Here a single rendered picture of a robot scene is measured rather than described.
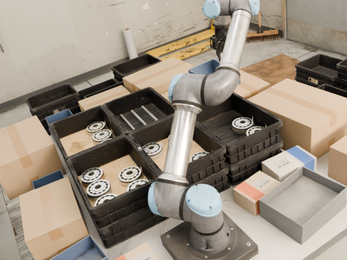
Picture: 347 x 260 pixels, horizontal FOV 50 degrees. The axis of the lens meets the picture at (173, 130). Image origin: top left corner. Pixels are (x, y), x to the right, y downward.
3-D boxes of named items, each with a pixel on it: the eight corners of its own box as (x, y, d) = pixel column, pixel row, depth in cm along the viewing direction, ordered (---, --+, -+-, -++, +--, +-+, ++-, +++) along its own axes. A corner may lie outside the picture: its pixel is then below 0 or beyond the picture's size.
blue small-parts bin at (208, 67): (240, 83, 171) (239, 69, 167) (214, 95, 166) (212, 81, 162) (215, 71, 186) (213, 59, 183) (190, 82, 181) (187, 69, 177)
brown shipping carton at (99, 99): (127, 106, 252) (121, 84, 243) (140, 118, 234) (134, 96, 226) (85, 123, 242) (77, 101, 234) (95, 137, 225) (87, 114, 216)
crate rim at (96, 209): (164, 182, 147) (162, 177, 145) (92, 215, 137) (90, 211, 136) (127, 138, 178) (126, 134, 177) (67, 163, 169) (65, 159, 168)
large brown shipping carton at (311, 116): (351, 135, 184) (355, 100, 173) (310, 164, 172) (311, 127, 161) (287, 110, 214) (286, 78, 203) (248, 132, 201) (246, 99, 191)
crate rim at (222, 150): (227, 151, 156) (227, 147, 154) (164, 182, 147) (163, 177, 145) (183, 115, 187) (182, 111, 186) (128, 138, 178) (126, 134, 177)
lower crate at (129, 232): (173, 218, 157) (168, 198, 151) (107, 253, 148) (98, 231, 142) (137, 171, 189) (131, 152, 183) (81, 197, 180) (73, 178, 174)
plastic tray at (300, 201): (302, 175, 159) (302, 165, 157) (346, 196, 145) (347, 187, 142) (259, 208, 147) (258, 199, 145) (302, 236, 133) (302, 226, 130)
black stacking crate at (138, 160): (168, 199, 152) (162, 178, 146) (99, 233, 143) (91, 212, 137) (132, 154, 183) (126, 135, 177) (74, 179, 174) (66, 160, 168)
